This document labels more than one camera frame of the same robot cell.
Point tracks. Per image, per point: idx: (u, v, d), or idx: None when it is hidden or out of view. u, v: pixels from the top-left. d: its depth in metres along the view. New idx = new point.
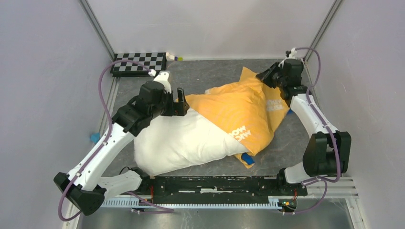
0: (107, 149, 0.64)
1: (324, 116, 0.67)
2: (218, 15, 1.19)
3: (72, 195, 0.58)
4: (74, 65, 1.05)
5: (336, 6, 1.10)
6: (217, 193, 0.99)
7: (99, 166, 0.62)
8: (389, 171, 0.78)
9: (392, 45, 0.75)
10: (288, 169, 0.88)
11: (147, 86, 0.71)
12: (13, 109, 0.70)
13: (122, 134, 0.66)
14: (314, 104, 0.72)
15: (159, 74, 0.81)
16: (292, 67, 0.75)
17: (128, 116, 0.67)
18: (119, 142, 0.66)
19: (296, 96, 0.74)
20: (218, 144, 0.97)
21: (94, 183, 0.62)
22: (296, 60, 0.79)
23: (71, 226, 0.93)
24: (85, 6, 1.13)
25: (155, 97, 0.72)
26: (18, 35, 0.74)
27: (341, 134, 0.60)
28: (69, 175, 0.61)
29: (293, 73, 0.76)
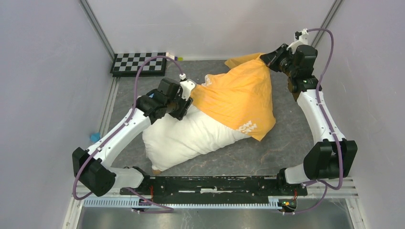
0: (129, 130, 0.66)
1: (333, 121, 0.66)
2: (218, 15, 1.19)
3: (90, 169, 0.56)
4: (74, 65, 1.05)
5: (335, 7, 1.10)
6: (218, 193, 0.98)
7: (119, 144, 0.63)
8: (389, 171, 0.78)
9: (391, 46, 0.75)
10: (289, 169, 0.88)
11: (166, 80, 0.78)
12: (13, 109, 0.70)
13: (143, 119, 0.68)
14: (324, 104, 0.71)
15: (187, 82, 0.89)
16: (305, 57, 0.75)
17: (147, 104, 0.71)
18: (139, 124, 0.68)
19: (304, 93, 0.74)
20: (226, 136, 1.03)
21: (109, 162, 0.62)
22: (310, 47, 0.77)
23: (71, 226, 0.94)
24: (85, 7, 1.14)
25: (173, 90, 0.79)
26: (18, 34, 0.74)
27: (346, 142, 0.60)
28: (90, 150, 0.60)
29: (305, 62, 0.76)
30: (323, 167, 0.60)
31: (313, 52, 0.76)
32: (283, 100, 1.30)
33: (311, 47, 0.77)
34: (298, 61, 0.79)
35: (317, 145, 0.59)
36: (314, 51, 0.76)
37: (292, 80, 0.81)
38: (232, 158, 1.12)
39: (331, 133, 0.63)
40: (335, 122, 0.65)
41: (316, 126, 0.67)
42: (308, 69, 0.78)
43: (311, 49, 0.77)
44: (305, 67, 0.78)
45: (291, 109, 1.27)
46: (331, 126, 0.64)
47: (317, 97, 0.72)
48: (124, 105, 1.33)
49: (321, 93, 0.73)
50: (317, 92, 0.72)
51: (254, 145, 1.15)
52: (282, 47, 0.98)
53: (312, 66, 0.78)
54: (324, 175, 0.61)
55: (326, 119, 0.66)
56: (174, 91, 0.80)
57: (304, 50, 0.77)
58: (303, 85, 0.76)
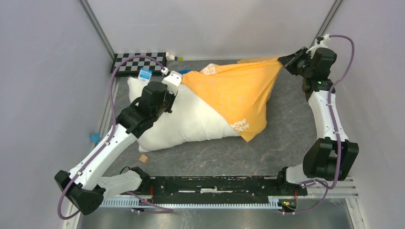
0: (111, 150, 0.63)
1: (339, 122, 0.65)
2: (218, 15, 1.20)
3: (72, 193, 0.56)
4: (74, 65, 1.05)
5: (335, 7, 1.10)
6: (217, 193, 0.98)
7: (100, 166, 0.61)
8: (389, 170, 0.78)
9: (392, 46, 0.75)
10: (291, 168, 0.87)
11: (149, 88, 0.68)
12: (13, 108, 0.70)
13: (127, 135, 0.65)
14: (334, 105, 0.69)
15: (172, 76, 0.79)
16: (322, 58, 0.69)
17: (131, 118, 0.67)
18: (122, 143, 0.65)
19: (316, 93, 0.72)
20: (217, 132, 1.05)
21: (93, 183, 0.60)
22: (330, 49, 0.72)
23: (71, 226, 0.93)
24: (85, 6, 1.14)
25: (158, 99, 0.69)
26: (18, 34, 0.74)
27: (349, 144, 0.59)
28: (70, 173, 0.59)
29: (323, 65, 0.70)
30: (319, 165, 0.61)
31: (333, 54, 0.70)
32: (283, 100, 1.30)
33: (331, 49, 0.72)
34: (316, 63, 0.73)
35: (318, 143, 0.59)
36: (333, 54, 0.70)
37: (306, 80, 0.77)
38: (232, 158, 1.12)
39: (335, 133, 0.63)
40: (341, 123, 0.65)
41: (321, 124, 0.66)
42: (325, 72, 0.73)
43: (331, 51, 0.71)
44: (322, 69, 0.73)
45: (291, 109, 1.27)
46: (336, 126, 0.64)
47: (328, 98, 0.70)
48: (124, 105, 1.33)
49: (333, 95, 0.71)
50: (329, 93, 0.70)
51: (254, 145, 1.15)
52: (303, 49, 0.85)
53: (329, 69, 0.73)
54: (320, 173, 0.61)
55: (333, 119, 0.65)
56: (160, 97, 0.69)
57: (324, 51, 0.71)
58: (316, 86, 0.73)
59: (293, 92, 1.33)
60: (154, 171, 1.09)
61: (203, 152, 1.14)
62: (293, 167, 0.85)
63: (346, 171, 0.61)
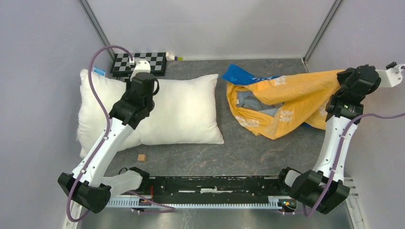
0: (110, 144, 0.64)
1: (341, 160, 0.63)
2: (218, 15, 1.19)
3: (80, 192, 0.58)
4: (74, 65, 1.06)
5: (335, 7, 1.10)
6: (217, 193, 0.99)
7: (103, 161, 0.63)
8: (388, 170, 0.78)
9: (392, 45, 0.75)
10: (293, 171, 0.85)
11: (138, 78, 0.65)
12: (13, 107, 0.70)
13: (122, 127, 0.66)
14: (347, 138, 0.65)
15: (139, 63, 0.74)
16: (358, 81, 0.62)
17: (124, 109, 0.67)
18: (119, 136, 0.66)
19: (337, 118, 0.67)
20: (185, 133, 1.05)
21: (99, 179, 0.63)
22: (373, 73, 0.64)
23: (70, 226, 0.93)
24: (85, 7, 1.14)
25: (148, 89, 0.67)
26: (18, 34, 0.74)
27: (340, 185, 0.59)
28: (74, 173, 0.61)
29: (356, 88, 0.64)
30: (303, 194, 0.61)
31: (376, 78, 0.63)
32: None
33: (376, 73, 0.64)
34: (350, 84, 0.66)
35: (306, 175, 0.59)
36: (373, 79, 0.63)
37: (333, 98, 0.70)
38: (232, 158, 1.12)
39: (331, 169, 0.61)
40: (343, 162, 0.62)
41: (322, 155, 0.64)
42: (357, 97, 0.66)
43: (372, 76, 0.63)
44: (355, 93, 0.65)
45: None
46: (336, 161, 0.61)
47: (345, 129, 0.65)
48: None
49: (353, 127, 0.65)
50: (349, 123, 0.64)
51: (254, 145, 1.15)
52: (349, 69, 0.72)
53: (364, 94, 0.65)
54: (303, 199, 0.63)
55: (337, 152, 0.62)
56: (151, 87, 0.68)
57: (365, 72, 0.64)
58: (340, 108, 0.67)
59: None
60: (154, 170, 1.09)
61: (203, 152, 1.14)
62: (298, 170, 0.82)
63: (328, 207, 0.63)
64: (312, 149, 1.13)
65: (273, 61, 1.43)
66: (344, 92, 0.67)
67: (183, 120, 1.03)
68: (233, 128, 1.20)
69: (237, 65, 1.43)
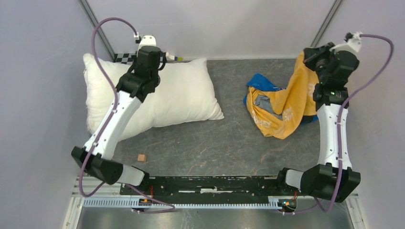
0: (119, 117, 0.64)
1: (343, 145, 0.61)
2: (218, 15, 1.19)
3: (93, 165, 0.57)
4: (74, 64, 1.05)
5: (335, 7, 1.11)
6: (217, 193, 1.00)
7: (113, 134, 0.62)
8: (388, 169, 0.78)
9: (392, 45, 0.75)
10: (291, 170, 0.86)
11: (143, 50, 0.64)
12: (13, 107, 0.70)
13: (131, 100, 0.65)
14: (343, 124, 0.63)
15: (143, 38, 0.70)
16: (340, 67, 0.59)
17: (132, 83, 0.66)
18: (128, 109, 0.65)
19: (326, 106, 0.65)
20: (193, 109, 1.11)
21: (111, 152, 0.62)
22: (353, 56, 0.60)
23: (70, 226, 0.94)
24: (86, 7, 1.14)
25: (154, 61, 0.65)
26: (19, 34, 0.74)
27: (350, 173, 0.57)
28: (86, 147, 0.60)
29: (340, 74, 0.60)
30: (317, 188, 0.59)
31: (355, 62, 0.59)
32: None
33: (354, 55, 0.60)
34: (333, 70, 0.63)
35: (317, 169, 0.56)
36: (355, 62, 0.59)
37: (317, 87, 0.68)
38: (232, 158, 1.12)
39: (337, 159, 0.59)
40: (346, 148, 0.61)
41: (325, 146, 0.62)
42: (341, 82, 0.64)
43: (354, 59, 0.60)
44: (338, 78, 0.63)
45: None
46: (340, 150, 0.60)
47: (339, 116, 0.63)
48: None
49: (346, 112, 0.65)
50: (341, 109, 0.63)
51: (254, 145, 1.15)
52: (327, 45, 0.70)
53: (347, 78, 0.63)
54: (317, 193, 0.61)
55: (338, 140, 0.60)
56: (157, 59, 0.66)
57: (344, 57, 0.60)
58: (328, 97, 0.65)
59: None
60: (154, 170, 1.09)
61: (203, 152, 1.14)
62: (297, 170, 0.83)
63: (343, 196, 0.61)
64: (312, 149, 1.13)
65: (273, 61, 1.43)
66: (325, 80, 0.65)
67: (192, 98, 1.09)
68: (233, 128, 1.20)
69: (236, 65, 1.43)
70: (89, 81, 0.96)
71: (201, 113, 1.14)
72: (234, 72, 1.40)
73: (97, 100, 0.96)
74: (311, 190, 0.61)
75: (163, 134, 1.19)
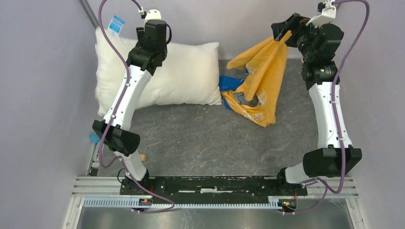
0: (133, 90, 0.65)
1: (342, 123, 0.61)
2: (218, 15, 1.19)
3: (113, 135, 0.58)
4: (74, 64, 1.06)
5: None
6: (217, 193, 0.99)
7: (129, 107, 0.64)
8: (387, 169, 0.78)
9: (391, 46, 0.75)
10: (290, 168, 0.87)
11: (151, 23, 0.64)
12: (14, 108, 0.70)
13: (142, 73, 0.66)
14: (338, 101, 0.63)
15: (148, 13, 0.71)
16: (327, 42, 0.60)
17: (141, 56, 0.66)
18: (140, 82, 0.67)
19: (319, 86, 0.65)
20: (197, 91, 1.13)
21: (128, 123, 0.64)
22: (337, 28, 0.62)
23: (70, 226, 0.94)
24: (85, 7, 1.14)
25: (162, 35, 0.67)
26: (19, 35, 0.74)
27: (352, 150, 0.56)
28: (105, 119, 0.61)
29: (327, 48, 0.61)
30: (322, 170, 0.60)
31: (339, 35, 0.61)
32: (283, 100, 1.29)
33: (339, 29, 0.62)
34: (319, 46, 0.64)
35: (321, 151, 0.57)
36: (340, 35, 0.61)
37: (306, 65, 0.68)
38: (232, 158, 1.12)
39: (338, 139, 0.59)
40: (345, 126, 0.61)
41: (324, 127, 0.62)
42: (328, 57, 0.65)
43: (338, 33, 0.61)
44: (325, 54, 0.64)
45: (292, 109, 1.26)
46: (340, 129, 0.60)
47: (333, 93, 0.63)
48: None
49: (337, 87, 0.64)
50: (334, 86, 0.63)
51: (254, 145, 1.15)
52: (299, 17, 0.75)
53: (334, 52, 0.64)
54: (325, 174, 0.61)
55: (336, 120, 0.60)
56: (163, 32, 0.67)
57: (327, 32, 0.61)
58: (319, 75, 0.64)
59: (293, 92, 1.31)
60: (154, 171, 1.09)
61: (203, 152, 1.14)
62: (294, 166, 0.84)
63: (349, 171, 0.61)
64: (312, 149, 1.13)
65: None
66: (313, 57, 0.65)
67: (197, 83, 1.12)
68: (233, 128, 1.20)
69: None
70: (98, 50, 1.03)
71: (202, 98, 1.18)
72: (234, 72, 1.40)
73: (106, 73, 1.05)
74: (317, 172, 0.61)
75: (163, 134, 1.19)
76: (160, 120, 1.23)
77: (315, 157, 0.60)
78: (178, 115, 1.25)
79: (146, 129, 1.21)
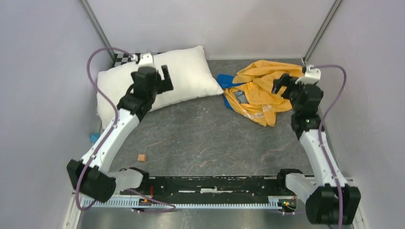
0: (119, 132, 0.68)
1: (335, 164, 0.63)
2: (218, 15, 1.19)
3: (89, 177, 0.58)
4: (74, 64, 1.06)
5: (332, 12, 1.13)
6: (217, 193, 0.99)
7: (111, 149, 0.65)
8: (388, 170, 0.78)
9: (392, 45, 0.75)
10: (291, 175, 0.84)
11: (142, 72, 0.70)
12: (14, 107, 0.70)
13: (131, 117, 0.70)
14: (326, 145, 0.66)
15: (142, 57, 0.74)
16: (309, 99, 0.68)
17: (131, 102, 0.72)
18: (127, 125, 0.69)
19: (307, 132, 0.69)
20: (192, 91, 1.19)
21: (107, 166, 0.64)
22: (316, 88, 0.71)
23: (70, 226, 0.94)
24: (86, 7, 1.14)
25: (151, 82, 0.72)
26: (19, 35, 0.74)
27: (350, 189, 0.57)
28: (83, 160, 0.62)
29: (310, 105, 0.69)
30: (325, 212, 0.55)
31: (319, 94, 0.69)
32: None
33: (318, 89, 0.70)
34: (304, 100, 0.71)
35: (321, 191, 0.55)
36: (319, 92, 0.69)
37: (294, 119, 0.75)
38: (232, 158, 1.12)
39: (333, 178, 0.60)
40: (337, 166, 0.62)
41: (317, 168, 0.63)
42: (313, 110, 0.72)
43: (317, 90, 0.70)
44: (310, 108, 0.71)
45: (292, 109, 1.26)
46: (333, 169, 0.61)
47: (320, 138, 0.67)
48: None
49: (324, 134, 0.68)
50: (320, 132, 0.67)
51: (254, 145, 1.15)
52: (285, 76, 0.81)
53: (317, 107, 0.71)
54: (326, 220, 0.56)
55: (328, 161, 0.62)
56: (153, 78, 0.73)
57: (310, 90, 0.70)
58: (305, 125, 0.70)
59: None
60: (154, 171, 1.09)
61: (203, 152, 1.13)
62: (296, 177, 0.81)
63: (351, 216, 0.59)
64: None
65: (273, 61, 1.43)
66: (299, 112, 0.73)
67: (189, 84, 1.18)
68: (233, 128, 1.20)
69: (236, 65, 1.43)
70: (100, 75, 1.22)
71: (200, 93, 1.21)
72: (234, 72, 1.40)
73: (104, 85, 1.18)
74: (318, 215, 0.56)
75: (163, 134, 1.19)
76: (160, 120, 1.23)
77: (314, 198, 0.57)
78: (178, 115, 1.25)
79: (146, 130, 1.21)
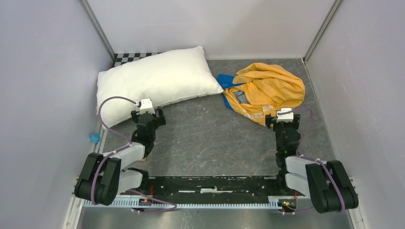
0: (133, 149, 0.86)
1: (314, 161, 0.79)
2: (218, 15, 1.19)
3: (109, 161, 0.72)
4: (74, 64, 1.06)
5: (330, 16, 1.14)
6: (217, 193, 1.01)
7: (126, 154, 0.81)
8: (387, 170, 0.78)
9: (392, 45, 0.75)
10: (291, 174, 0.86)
11: (142, 121, 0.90)
12: (12, 107, 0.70)
13: (140, 145, 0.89)
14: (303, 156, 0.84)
15: (143, 102, 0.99)
16: (289, 142, 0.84)
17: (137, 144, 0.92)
18: (139, 148, 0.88)
19: (288, 157, 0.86)
20: (191, 88, 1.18)
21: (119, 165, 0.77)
22: (295, 133, 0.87)
23: (71, 226, 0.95)
24: (85, 7, 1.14)
25: (150, 126, 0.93)
26: (18, 35, 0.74)
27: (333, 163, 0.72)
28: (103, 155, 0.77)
29: (290, 146, 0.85)
30: (325, 189, 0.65)
31: (297, 137, 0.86)
32: None
33: (296, 132, 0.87)
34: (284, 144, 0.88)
35: (310, 173, 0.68)
36: (297, 137, 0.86)
37: (279, 156, 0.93)
38: (232, 158, 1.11)
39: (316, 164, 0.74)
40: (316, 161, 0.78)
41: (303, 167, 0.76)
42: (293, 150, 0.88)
43: (295, 134, 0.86)
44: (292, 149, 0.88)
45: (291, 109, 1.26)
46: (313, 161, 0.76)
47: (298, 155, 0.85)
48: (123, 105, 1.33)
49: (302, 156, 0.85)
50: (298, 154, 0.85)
51: (255, 146, 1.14)
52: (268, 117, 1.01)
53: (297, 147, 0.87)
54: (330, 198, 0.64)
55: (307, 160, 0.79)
56: (150, 124, 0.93)
57: (290, 136, 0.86)
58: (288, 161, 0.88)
59: None
60: (154, 170, 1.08)
61: (203, 152, 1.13)
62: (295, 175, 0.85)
63: (350, 187, 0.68)
64: (312, 148, 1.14)
65: (273, 61, 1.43)
66: (282, 151, 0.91)
67: (188, 81, 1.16)
68: (233, 128, 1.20)
69: (236, 65, 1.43)
70: (101, 77, 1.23)
71: (199, 90, 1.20)
72: (234, 72, 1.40)
73: (104, 84, 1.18)
74: (324, 197, 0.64)
75: (163, 134, 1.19)
76: None
77: (312, 183, 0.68)
78: (178, 115, 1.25)
79: None
